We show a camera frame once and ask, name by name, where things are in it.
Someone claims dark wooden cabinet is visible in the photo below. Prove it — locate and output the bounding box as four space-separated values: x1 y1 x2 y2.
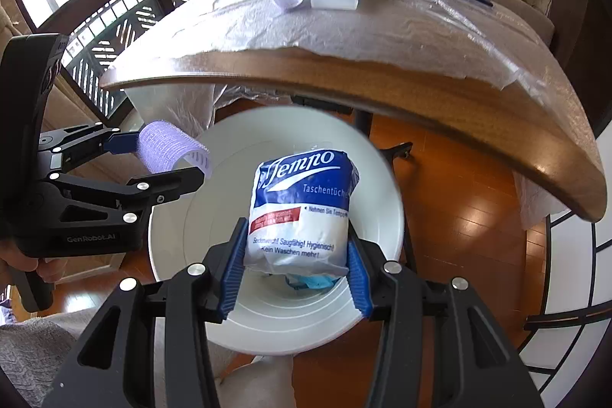
547 0 596 65

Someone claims blue crumpled wrapper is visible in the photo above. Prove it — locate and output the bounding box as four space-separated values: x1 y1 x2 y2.
284 273 338 295

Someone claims blue white tissue pack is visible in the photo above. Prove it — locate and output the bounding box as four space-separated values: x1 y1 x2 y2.
243 148 361 279

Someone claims grey knit garment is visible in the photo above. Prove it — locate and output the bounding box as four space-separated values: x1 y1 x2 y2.
0 321 75 408

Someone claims brown sofa back cushion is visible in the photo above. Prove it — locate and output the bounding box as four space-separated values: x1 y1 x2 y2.
483 0 557 46

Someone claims white panel sliding door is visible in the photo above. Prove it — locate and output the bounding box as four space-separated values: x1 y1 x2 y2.
519 207 612 392

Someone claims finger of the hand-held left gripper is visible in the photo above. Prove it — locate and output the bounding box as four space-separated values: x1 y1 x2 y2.
45 166 205 228
39 124 144 174

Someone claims black table leg frame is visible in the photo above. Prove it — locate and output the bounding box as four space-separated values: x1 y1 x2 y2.
289 95 415 163

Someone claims black balcony railing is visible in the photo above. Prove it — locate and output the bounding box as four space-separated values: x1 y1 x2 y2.
60 0 236 115

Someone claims white round bin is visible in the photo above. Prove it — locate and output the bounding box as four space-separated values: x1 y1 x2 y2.
148 104 408 358

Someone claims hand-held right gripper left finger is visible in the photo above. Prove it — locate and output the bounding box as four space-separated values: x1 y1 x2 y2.
43 219 249 408

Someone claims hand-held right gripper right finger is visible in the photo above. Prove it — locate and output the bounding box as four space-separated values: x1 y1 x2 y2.
347 226 543 408

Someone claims person's left hand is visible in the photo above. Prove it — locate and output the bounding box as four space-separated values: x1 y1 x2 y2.
0 241 73 289

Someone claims light trouser leg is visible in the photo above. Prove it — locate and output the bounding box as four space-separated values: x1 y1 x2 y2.
210 354 293 408

